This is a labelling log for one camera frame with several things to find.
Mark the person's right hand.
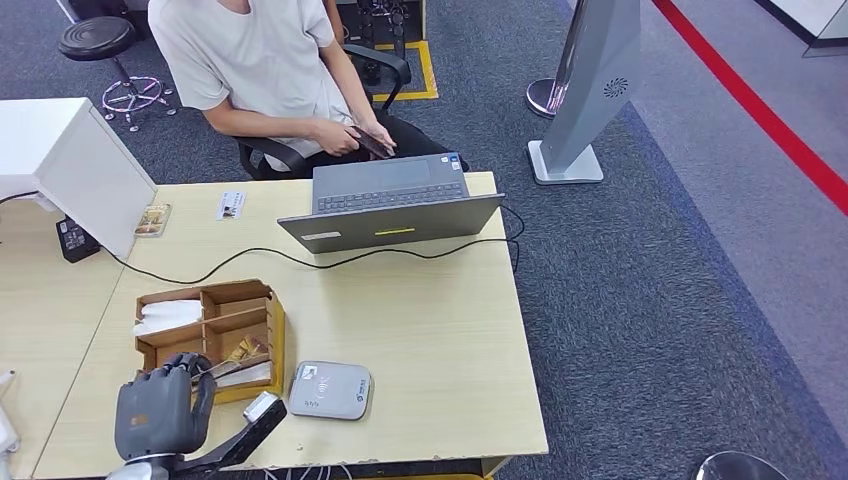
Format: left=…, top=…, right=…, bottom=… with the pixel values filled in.
left=311, top=119, right=364, bottom=158

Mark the white ID card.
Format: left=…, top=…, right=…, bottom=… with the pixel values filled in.
left=215, top=191, right=247, bottom=221

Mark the black power adapter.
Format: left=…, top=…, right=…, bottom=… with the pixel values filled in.
left=55, top=216, right=102, bottom=265

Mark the black round stool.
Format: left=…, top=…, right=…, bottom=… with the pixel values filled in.
left=58, top=16, right=179, bottom=132

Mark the brown card organizer box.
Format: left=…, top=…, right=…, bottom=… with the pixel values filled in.
left=134, top=278, right=287, bottom=407

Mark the grey card reader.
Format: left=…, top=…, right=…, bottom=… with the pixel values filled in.
left=288, top=360, right=374, bottom=422

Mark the white cabinet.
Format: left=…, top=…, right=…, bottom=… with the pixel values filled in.
left=0, top=97, right=158, bottom=261

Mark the white platform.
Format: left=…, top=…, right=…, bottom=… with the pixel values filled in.
left=751, top=0, right=848, bottom=59

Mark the black laptop power cable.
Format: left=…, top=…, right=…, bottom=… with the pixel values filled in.
left=99, top=206, right=526, bottom=286

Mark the black phone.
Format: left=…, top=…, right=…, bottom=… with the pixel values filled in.
left=347, top=124, right=397, bottom=162

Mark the black office chair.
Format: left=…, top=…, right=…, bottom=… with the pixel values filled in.
left=235, top=42, right=468, bottom=181

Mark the person's left hand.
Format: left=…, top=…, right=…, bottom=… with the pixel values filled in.
left=357, top=119, right=399, bottom=157

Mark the grey kiosk stand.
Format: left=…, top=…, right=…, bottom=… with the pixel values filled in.
left=527, top=0, right=643, bottom=185

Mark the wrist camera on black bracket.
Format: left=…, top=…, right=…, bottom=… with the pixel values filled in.
left=173, top=390, right=289, bottom=477

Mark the white plastic object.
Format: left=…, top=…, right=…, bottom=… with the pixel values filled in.
left=0, top=370, right=20, bottom=458

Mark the person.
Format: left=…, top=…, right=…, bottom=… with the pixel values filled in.
left=146, top=0, right=399, bottom=180

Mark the chrome stanchion base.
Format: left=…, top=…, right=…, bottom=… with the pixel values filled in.
left=525, top=77, right=566, bottom=121

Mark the gold room key card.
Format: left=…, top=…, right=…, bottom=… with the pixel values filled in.
left=134, top=203, right=172, bottom=238

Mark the black equipment in wooden frame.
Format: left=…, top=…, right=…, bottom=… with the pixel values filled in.
left=334, top=0, right=427, bottom=87

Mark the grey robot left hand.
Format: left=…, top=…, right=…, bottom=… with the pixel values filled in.
left=113, top=352, right=218, bottom=463

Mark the white paper stack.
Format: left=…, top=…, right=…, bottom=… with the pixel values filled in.
left=134, top=299, right=205, bottom=338

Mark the chrome dome base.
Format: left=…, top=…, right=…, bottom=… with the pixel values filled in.
left=692, top=451, right=793, bottom=480

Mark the grey laptop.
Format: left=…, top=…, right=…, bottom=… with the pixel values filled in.
left=276, top=152, right=507, bottom=256

